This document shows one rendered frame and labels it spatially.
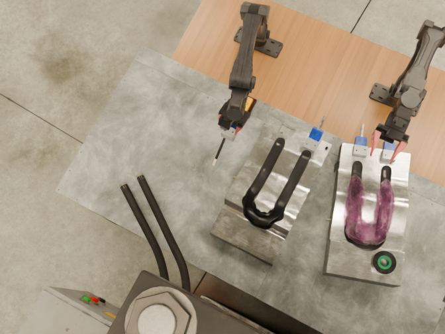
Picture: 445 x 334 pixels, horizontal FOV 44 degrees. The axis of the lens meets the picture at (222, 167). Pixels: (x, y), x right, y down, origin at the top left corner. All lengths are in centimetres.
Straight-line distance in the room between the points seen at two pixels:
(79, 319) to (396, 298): 118
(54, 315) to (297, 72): 136
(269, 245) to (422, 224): 58
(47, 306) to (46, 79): 205
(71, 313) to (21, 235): 170
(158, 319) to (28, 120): 256
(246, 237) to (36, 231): 142
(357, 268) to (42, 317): 108
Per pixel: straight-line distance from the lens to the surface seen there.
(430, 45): 197
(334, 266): 202
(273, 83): 230
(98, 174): 225
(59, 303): 151
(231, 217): 208
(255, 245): 206
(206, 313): 90
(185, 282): 199
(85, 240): 305
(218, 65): 233
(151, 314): 86
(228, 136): 204
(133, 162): 223
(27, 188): 321
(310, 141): 208
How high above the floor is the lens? 291
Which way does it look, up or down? 75 degrees down
